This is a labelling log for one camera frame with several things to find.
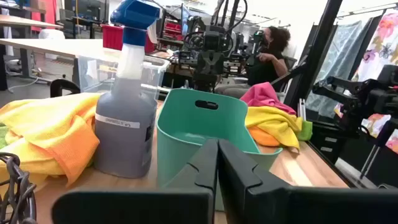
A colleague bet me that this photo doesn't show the blue-grey patterned cloth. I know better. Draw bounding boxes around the blue-grey patterned cloth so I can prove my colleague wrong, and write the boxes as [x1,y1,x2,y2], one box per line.
[306,18,374,119]

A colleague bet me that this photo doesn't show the teal plastic basket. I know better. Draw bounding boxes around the teal plastic basket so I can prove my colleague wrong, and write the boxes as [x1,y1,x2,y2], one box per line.
[156,88,284,212]

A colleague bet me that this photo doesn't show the person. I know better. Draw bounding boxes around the person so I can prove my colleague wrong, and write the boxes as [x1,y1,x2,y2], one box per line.
[214,26,292,99]

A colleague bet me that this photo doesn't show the red plastic bin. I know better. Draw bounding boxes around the red plastic bin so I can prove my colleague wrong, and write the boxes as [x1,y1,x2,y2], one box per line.
[101,24,156,54]

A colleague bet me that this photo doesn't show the black metal clamp stand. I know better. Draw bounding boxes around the black metal clamp stand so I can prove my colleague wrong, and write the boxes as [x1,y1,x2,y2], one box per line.
[312,64,398,147]

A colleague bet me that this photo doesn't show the pink microfiber towel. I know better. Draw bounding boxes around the pink microfiber towel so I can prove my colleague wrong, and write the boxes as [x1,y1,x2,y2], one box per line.
[239,82,298,116]

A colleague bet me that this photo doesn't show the floral patterned cloth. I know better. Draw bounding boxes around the floral patterned cloth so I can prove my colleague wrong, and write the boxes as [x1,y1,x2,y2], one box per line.
[334,12,398,155]

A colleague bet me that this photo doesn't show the black chair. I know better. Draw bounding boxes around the black chair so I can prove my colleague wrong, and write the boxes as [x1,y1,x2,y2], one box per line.
[49,78,81,99]

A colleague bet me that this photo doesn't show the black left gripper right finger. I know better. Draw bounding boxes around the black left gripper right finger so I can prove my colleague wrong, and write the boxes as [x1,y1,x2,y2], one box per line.
[218,139,398,224]

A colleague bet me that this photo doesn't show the wooden table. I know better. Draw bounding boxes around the wooden table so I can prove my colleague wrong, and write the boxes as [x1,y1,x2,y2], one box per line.
[0,14,63,30]

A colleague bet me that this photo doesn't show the black round wire basket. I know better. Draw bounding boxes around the black round wire basket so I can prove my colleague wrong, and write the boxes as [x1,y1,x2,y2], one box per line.
[0,152,38,224]

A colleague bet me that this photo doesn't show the black drawer cabinet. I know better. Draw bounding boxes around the black drawer cabinet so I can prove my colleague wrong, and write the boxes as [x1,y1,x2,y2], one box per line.
[310,121,343,164]

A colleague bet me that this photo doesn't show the red storage bins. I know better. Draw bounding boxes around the red storage bins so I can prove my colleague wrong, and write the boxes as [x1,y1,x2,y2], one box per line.
[163,18,183,41]

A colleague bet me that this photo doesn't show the grey spray bottle blue nozzle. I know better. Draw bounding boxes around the grey spray bottle blue nozzle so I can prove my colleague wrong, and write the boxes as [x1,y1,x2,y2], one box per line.
[93,0,162,180]

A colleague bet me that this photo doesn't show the white table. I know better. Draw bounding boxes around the white table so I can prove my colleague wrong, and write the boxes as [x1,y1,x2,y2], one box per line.
[0,37,125,63]

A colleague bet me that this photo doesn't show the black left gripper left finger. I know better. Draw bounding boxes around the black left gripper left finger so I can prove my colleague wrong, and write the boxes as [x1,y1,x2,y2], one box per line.
[51,138,219,224]

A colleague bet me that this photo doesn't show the clear plastic bin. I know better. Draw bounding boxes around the clear plastic bin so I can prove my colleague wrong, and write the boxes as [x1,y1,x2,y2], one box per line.
[76,54,171,100]

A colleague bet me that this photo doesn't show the yellow microfiber towel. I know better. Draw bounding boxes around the yellow microfiber towel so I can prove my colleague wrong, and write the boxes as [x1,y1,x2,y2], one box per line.
[244,105,304,150]
[0,92,102,197]

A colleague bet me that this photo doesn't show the green microfiber towel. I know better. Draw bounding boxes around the green microfiber towel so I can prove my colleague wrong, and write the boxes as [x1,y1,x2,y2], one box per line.
[0,123,9,149]
[297,119,313,142]

